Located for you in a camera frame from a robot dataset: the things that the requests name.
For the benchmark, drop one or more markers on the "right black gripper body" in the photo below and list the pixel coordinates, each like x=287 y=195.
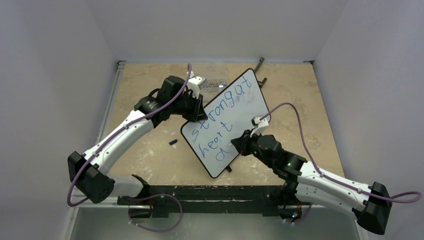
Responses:
x=247 y=144

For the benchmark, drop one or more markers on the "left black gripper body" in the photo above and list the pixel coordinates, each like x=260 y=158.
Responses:
x=189 y=107

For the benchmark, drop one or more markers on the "blue marker cap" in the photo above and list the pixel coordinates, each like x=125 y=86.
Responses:
x=173 y=142

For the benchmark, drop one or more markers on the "white whiteboard black frame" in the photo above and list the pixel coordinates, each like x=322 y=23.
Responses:
x=229 y=114

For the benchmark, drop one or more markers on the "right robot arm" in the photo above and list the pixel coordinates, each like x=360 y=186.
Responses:
x=366 y=203

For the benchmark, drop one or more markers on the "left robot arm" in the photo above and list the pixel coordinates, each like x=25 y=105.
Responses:
x=147 y=114

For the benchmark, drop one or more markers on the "clear plastic screw box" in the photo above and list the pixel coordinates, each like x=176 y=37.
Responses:
x=216 y=77

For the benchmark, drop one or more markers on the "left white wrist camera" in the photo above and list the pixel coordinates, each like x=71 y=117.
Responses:
x=196 y=83

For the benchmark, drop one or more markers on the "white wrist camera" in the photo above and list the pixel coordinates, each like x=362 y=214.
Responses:
x=196 y=83
x=260 y=124

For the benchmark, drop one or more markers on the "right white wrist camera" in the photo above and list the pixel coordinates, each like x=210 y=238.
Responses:
x=260 y=124

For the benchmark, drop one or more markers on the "aluminium rail frame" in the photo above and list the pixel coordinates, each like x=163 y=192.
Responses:
x=82 y=167

